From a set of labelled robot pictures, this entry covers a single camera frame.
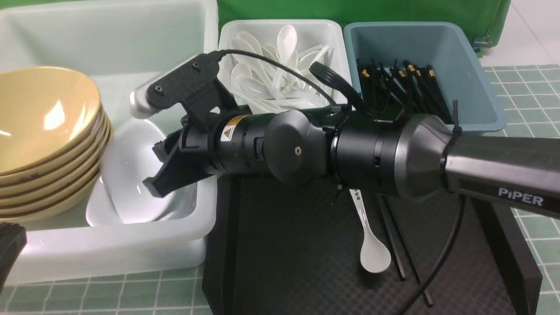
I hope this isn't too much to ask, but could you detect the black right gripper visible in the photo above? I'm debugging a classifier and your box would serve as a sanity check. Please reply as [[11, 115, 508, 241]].
[[143, 112, 267, 199]]

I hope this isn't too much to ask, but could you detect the white sauce dish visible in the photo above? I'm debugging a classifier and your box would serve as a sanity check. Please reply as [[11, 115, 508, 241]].
[[101, 119, 183, 224]]

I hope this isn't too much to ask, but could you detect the tan noodle bowl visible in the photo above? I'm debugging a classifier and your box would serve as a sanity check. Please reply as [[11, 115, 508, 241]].
[[0, 66, 101, 175]]

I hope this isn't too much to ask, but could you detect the black chopstick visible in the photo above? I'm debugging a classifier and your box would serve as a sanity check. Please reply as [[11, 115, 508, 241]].
[[377, 195, 406, 281], [382, 196, 434, 308]]

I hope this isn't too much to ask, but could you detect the white soup spoon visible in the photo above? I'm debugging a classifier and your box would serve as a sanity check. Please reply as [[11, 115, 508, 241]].
[[349, 189, 392, 274]]

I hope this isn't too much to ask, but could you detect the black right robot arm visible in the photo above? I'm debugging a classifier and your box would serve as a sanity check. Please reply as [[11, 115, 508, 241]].
[[143, 108, 560, 218]]

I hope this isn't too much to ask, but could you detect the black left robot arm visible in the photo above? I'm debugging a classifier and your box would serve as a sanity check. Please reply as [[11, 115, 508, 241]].
[[0, 222, 27, 291]]

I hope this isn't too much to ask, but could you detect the bottom stacked tan bowl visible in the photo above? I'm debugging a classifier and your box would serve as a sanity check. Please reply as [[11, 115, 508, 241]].
[[0, 167, 100, 223]]

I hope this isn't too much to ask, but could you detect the stacked tan bowl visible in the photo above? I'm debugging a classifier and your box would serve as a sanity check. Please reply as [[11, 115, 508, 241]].
[[1, 143, 106, 219], [1, 123, 112, 212], [0, 108, 106, 187], [0, 110, 111, 198], [0, 167, 100, 223]]

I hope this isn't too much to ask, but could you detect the top stacked tan bowl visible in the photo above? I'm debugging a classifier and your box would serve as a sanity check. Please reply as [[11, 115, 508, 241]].
[[0, 108, 106, 187]]

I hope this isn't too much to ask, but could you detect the large translucent white tub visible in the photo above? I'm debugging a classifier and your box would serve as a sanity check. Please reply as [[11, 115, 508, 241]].
[[0, 0, 218, 286]]

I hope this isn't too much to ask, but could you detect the white spoon bin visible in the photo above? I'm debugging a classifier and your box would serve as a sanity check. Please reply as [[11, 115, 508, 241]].
[[218, 19, 350, 113]]

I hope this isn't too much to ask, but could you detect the upright white spoon in bin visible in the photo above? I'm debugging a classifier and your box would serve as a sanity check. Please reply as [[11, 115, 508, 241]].
[[276, 24, 298, 69]]

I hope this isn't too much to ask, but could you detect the bundle of black chopsticks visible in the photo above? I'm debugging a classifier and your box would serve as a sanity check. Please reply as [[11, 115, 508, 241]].
[[356, 59, 454, 124]]

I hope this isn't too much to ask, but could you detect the blue-grey chopstick bin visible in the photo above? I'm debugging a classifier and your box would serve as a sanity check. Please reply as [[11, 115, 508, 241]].
[[343, 21, 507, 134]]

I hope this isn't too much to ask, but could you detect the metal clamp on backdrop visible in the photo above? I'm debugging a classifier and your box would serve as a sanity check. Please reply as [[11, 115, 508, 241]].
[[472, 36, 493, 51]]

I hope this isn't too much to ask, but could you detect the green backdrop cloth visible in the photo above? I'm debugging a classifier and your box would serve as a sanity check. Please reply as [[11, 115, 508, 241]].
[[0, 0, 511, 58]]

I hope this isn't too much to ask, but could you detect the green checkered table mat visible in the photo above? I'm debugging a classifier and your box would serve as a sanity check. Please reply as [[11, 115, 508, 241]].
[[1, 64, 560, 315]]

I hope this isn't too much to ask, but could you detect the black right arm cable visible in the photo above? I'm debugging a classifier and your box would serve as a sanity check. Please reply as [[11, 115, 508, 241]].
[[396, 195, 466, 315]]

